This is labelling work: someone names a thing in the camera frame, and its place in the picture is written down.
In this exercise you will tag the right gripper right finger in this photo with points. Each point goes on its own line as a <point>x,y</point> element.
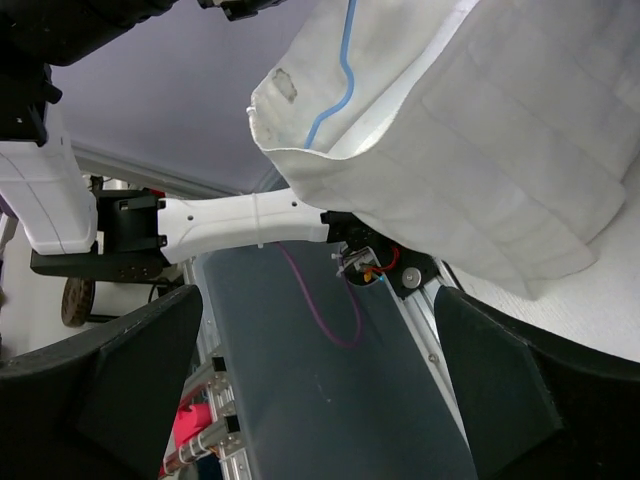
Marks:
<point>535,405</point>

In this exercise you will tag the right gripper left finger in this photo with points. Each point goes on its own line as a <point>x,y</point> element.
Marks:
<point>100,404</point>

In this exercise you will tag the white skirt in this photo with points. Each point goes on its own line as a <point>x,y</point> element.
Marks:
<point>493,135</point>

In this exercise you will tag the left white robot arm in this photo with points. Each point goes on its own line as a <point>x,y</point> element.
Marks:
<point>129,235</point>

